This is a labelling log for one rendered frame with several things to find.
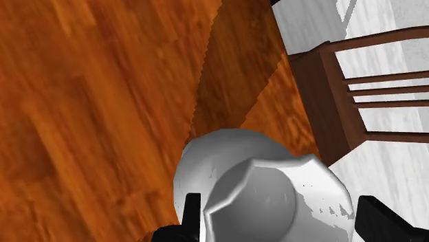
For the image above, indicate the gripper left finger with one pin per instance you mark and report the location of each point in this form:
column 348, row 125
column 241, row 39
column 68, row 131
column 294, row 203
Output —
column 191, row 214

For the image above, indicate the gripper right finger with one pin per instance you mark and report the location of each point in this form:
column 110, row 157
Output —
column 378, row 221

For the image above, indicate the white bowl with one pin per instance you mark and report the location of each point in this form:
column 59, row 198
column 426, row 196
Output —
column 254, row 187

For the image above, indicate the brown wooden chair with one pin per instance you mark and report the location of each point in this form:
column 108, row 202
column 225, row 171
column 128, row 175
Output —
column 321, row 100

